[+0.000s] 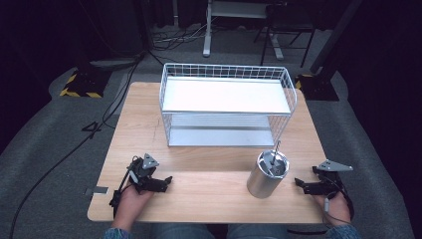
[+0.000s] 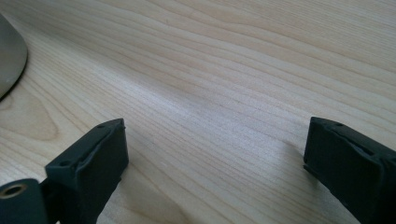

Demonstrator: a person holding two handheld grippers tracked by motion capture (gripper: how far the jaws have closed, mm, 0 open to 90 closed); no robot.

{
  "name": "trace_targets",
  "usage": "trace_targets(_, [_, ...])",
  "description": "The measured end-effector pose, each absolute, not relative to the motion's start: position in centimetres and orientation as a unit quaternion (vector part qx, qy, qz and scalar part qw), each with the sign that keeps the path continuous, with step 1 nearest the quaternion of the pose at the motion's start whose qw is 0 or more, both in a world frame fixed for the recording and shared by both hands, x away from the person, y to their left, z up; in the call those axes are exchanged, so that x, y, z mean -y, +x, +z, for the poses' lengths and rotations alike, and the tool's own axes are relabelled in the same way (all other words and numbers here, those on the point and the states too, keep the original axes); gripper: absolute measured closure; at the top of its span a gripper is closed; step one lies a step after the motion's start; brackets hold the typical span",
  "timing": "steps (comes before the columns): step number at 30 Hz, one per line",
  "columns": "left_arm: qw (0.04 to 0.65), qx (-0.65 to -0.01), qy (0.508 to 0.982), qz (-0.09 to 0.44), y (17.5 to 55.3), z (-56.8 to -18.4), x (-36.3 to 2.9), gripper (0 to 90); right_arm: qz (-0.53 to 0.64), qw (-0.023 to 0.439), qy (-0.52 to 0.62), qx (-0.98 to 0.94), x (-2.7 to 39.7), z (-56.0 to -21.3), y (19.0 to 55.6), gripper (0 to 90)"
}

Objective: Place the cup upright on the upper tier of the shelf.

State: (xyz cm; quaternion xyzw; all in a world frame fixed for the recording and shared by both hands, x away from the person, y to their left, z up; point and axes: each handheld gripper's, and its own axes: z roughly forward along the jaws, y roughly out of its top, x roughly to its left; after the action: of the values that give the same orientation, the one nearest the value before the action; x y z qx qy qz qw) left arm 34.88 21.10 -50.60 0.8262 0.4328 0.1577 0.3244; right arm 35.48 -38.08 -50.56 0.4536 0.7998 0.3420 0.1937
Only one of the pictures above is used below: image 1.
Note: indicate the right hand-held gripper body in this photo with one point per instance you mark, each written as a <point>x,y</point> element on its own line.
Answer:
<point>328,181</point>

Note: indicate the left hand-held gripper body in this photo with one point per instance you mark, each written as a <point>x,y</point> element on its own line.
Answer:
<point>145,172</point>

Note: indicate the person's right hand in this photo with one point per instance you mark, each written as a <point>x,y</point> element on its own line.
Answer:
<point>336,209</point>

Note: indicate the person's left hand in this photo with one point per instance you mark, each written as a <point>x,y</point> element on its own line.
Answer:
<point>131,204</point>

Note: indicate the silver metal cup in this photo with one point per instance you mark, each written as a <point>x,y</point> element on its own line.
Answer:
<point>265,181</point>

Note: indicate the metal utensil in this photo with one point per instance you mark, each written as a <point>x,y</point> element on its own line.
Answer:
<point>274,154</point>

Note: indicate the grey tape strip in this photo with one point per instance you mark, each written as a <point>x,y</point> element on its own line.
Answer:
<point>98,191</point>

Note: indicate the person's legs in jeans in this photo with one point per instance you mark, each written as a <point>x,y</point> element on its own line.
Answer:
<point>219,231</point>

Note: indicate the black yellow striped stand base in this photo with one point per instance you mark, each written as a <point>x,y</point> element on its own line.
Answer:
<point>316,88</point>
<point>84,84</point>

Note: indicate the black slanted pole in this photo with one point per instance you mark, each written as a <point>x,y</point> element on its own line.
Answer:
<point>335,36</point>

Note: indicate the black chair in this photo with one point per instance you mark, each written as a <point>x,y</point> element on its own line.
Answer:
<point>288,23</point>

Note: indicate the white desk frame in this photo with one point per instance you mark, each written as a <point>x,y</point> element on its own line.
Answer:
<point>232,10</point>

